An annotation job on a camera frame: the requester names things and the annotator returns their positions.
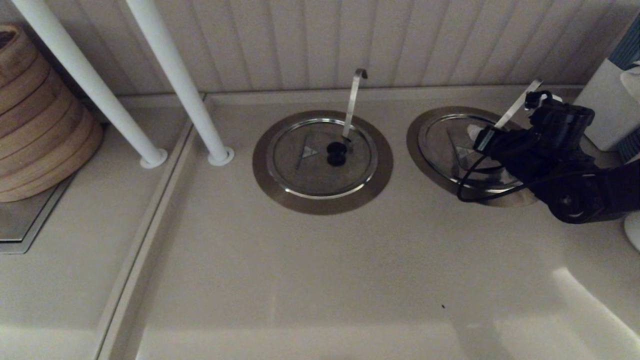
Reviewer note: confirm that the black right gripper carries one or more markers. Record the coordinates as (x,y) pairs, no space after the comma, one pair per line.
(525,155)

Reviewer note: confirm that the round steel lid black knob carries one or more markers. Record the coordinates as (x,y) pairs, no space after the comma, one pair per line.
(300,175)
(440,150)

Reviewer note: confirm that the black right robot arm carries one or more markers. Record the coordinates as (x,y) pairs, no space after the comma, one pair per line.
(610,190)

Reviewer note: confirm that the round steel well rim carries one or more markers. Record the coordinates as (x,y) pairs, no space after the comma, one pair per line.
(412,145)
(322,206)

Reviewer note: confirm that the white rectangular box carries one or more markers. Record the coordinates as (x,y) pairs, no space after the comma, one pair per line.
(605,110)

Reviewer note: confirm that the white cup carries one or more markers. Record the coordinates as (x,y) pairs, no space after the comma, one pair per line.
(632,82)

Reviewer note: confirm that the teal striped container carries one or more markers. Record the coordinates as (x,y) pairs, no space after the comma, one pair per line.
(627,50)

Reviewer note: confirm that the white round base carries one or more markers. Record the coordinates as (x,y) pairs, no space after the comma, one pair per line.
(634,230)

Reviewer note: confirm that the white support pole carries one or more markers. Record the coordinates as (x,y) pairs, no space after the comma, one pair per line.
(91,80)
(179,75)

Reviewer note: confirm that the bamboo steamer stack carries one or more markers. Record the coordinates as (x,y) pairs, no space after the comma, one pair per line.
(45,125)

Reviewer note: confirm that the flat steel tray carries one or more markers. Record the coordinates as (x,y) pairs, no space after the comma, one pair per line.
(20,220)

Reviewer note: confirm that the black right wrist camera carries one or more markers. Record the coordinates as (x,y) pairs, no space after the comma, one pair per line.
(562,122)

